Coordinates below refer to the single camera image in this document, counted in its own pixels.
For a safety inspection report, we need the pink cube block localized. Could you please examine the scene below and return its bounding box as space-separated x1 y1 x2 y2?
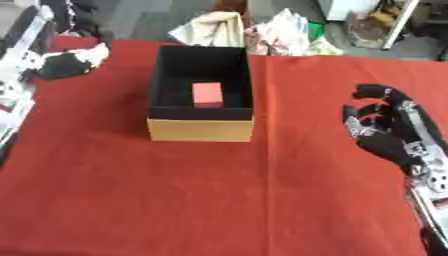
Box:
190 81 226 109

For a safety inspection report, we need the white metal pole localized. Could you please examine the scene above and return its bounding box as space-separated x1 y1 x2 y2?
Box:
381 0 422 51

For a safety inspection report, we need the cream cloth bag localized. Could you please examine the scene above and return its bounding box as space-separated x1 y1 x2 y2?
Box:
168 11 247 48

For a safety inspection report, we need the white crumpled plastic bag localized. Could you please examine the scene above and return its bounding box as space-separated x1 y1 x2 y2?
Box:
243 7 347 57

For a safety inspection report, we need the tan cardboard box black inside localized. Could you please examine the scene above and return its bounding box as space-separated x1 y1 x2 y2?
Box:
145 45 256 143

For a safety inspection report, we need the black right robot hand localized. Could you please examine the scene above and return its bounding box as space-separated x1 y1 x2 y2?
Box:
341 83 448 176

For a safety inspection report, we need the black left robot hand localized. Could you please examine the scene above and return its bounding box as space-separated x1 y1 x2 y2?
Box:
35 41 112 82

